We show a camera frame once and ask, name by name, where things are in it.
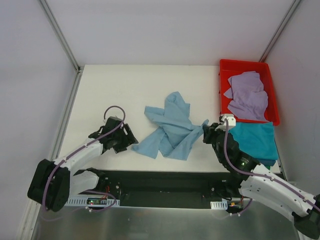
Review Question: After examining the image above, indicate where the white cable duct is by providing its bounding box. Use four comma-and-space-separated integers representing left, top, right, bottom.
210, 200, 243, 210
65, 196, 120, 208

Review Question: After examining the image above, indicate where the left aluminium frame post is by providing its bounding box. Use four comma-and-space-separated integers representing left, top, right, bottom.
37, 0, 84, 73

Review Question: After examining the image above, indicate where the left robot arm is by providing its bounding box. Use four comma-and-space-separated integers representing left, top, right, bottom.
27, 116, 138, 212

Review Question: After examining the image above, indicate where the light blue printed t-shirt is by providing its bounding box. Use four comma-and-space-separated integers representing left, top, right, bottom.
132, 91, 209, 161

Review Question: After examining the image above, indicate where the lavender t-shirt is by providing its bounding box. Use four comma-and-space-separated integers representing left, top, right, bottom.
223, 71, 268, 122

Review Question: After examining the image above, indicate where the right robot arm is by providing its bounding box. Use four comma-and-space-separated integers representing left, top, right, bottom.
202, 121, 320, 240

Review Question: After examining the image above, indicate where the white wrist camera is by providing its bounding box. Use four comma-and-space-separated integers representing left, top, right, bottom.
219, 113, 236, 129
107, 116, 122, 122

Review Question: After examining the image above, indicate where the right white cable duct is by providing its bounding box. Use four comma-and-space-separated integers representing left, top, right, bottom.
210, 200, 243, 210

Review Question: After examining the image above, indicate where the dark blue folded t-shirt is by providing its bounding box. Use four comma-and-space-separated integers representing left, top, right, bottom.
258, 159, 276, 167

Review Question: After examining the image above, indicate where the aluminium frame post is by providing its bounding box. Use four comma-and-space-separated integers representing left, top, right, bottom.
37, 0, 84, 73
258, 0, 304, 63

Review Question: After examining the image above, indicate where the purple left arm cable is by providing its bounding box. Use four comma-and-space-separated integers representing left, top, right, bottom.
39, 105, 126, 213

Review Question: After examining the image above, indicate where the right aluminium frame post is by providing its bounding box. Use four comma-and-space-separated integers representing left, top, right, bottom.
258, 0, 304, 63

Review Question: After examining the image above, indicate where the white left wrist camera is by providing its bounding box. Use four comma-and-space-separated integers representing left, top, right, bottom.
107, 116, 122, 122

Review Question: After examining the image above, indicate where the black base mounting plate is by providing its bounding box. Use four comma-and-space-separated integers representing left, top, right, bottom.
79, 170, 241, 209

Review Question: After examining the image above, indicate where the left white cable duct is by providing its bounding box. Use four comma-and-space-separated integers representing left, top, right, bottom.
65, 196, 120, 208

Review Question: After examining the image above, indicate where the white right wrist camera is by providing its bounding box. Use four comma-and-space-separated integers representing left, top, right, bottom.
219, 113, 236, 129

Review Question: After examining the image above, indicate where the red plastic bin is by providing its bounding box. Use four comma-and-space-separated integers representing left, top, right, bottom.
219, 59, 280, 126

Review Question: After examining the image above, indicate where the teal folded t-shirt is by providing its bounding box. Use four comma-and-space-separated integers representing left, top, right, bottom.
228, 122, 279, 161

